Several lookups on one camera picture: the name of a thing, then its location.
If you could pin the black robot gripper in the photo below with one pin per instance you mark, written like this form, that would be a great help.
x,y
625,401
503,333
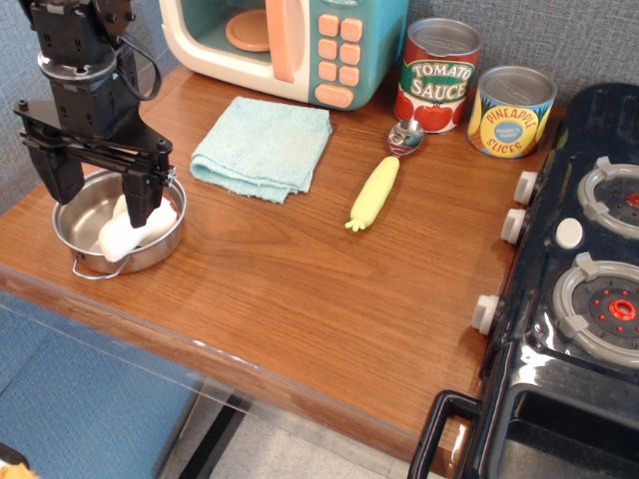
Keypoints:
x,y
94,118

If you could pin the spoon with yellow handle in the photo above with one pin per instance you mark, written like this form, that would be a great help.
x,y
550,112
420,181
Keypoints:
x,y
403,139

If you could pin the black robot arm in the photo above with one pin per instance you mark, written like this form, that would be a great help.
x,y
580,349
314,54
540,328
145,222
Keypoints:
x,y
87,32

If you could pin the light blue folded cloth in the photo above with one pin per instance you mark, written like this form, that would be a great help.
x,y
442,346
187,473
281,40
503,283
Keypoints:
x,y
261,149

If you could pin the toy microwave teal and cream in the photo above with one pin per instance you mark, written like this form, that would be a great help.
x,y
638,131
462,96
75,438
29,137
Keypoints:
x,y
333,54

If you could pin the small metal pan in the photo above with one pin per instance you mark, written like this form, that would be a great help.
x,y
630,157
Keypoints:
x,y
96,228

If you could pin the white toy food piece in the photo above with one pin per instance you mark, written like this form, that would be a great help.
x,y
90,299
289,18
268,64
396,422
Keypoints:
x,y
117,237

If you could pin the orange object at corner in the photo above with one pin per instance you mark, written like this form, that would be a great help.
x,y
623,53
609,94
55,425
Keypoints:
x,y
14,465

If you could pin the tomato sauce can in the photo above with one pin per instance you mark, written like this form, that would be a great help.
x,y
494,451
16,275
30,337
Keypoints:
x,y
439,61

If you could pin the pineapple slices can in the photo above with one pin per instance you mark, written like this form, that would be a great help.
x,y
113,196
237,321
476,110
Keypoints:
x,y
511,108

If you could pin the black toy stove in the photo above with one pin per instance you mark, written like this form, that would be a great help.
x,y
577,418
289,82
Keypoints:
x,y
559,395

